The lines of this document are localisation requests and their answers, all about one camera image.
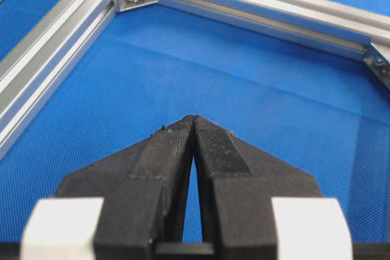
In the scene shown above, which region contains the aluminium frame left rail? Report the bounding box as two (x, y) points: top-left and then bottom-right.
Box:
(1, 0), (115, 156)

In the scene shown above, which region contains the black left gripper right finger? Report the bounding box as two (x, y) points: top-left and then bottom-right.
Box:
(193, 116), (322, 259)

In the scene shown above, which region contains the aluminium frame rail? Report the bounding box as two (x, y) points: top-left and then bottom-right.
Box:
(1, 0), (115, 156)
(158, 0), (389, 60)

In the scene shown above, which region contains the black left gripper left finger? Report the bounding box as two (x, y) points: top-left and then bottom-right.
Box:
(55, 115), (194, 259)

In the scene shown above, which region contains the aluminium frame far rail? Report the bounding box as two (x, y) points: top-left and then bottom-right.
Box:
(158, 0), (389, 60)

